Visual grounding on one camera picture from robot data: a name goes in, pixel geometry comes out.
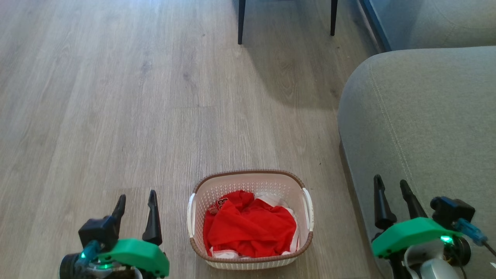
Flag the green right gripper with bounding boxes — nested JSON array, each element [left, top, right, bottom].
[[371, 174, 464, 259]]

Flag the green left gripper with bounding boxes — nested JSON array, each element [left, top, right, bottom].
[[97, 189, 170, 279]]

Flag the white plastic laundry basket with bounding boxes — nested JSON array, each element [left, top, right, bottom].
[[186, 169, 314, 270]]

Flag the red garment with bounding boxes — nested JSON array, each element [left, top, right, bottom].
[[202, 190, 298, 258]]

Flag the white garment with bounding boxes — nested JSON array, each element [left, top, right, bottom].
[[208, 192, 301, 260]]

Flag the grey fabric sofa seat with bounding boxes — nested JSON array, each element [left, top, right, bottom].
[[358, 0, 496, 53]]

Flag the black chair leg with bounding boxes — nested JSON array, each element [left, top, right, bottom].
[[237, 0, 247, 45], [330, 0, 339, 37]]

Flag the blue left camera cable plug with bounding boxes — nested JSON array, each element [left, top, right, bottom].
[[75, 240, 102, 268]]

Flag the blue camera cable plug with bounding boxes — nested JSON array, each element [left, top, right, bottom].
[[75, 240, 102, 268], [453, 218, 488, 247]]

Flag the blue right camera cable plug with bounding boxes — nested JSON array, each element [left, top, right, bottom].
[[453, 218, 488, 247]]

